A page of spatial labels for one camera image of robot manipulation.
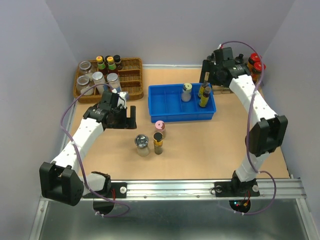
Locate glass jar front left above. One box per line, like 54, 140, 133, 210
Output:
76, 75, 94, 96

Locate red lid sauce jar front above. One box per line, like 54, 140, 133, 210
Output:
251, 61, 266, 83

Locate brown wicker basket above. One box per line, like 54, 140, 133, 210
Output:
73, 57, 144, 104

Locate silver lid glass jar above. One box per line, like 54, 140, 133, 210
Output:
134, 134, 150, 157

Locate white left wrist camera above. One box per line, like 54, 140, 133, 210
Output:
117, 91, 130, 101

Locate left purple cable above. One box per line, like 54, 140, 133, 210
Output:
59, 83, 131, 218

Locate clear acrylic condiment rack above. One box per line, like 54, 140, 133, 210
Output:
212, 57, 265, 95

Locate glass jar blue label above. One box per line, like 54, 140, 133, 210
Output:
106, 73, 122, 93

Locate small yellow label bottle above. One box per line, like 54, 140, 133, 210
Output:
199, 86, 212, 108

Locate glass jar white contents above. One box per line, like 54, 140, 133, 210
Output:
92, 71, 109, 95

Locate yellow-green cap spice jar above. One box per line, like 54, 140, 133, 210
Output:
181, 83, 192, 102

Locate black cap dark bottle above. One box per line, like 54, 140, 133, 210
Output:
113, 54, 123, 71

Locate black cap shaker rear right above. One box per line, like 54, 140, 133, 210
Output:
234, 53, 244, 65

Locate red lid sauce jar rear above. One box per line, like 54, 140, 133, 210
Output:
247, 52, 261, 69

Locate pink cap spice jar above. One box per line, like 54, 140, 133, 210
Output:
155, 120, 166, 139

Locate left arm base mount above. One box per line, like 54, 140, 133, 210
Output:
98, 181, 128, 199

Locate aluminium rail frame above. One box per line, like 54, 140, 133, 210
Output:
30, 178, 320, 240

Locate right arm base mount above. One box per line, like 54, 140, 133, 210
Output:
213, 179, 260, 198

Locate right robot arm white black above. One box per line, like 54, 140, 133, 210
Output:
199, 59, 288, 198

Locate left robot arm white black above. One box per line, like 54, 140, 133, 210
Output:
39, 104, 137, 206

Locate black gold cap bottle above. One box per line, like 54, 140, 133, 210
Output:
153, 132, 163, 155

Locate red lid sauce jar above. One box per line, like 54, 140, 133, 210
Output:
247, 52, 261, 69
251, 61, 266, 83

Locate yellow cap green label bottle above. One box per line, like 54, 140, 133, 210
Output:
96, 55, 108, 76

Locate beige cap yellow label bottle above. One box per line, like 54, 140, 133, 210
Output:
198, 72, 210, 98

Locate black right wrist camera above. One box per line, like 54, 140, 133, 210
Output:
213, 47, 235, 67

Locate blue divided plastic tray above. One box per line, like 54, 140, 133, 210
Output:
148, 83, 217, 123

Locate glass jar rear left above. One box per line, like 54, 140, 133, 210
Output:
78, 61, 96, 81

